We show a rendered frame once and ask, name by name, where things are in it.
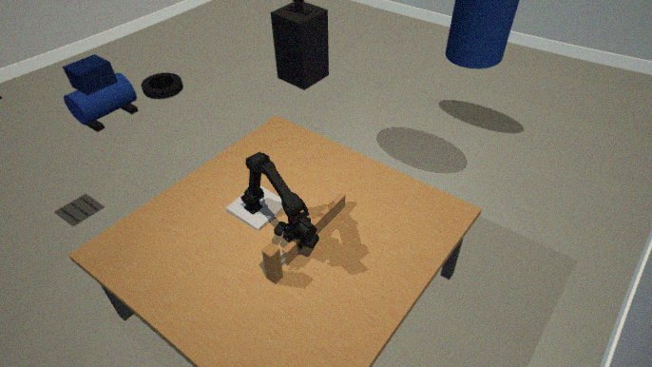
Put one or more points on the brown wooden post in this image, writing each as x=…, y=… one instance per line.
x=272, y=262

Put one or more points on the long wooden board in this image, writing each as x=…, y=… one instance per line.
x=320, y=221

